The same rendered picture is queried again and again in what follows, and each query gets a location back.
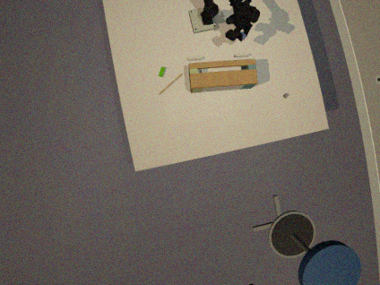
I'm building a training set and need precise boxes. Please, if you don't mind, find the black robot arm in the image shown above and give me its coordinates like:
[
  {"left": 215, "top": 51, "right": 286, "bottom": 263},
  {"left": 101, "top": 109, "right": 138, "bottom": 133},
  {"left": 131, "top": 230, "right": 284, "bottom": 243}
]
[{"left": 200, "top": 0, "right": 260, "bottom": 25}]

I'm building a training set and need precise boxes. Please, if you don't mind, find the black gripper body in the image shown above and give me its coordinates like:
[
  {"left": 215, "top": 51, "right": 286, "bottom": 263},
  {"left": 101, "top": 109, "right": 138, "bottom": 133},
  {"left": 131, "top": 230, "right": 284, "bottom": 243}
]
[{"left": 226, "top": 17, "right": 251, "bottom": 41}]

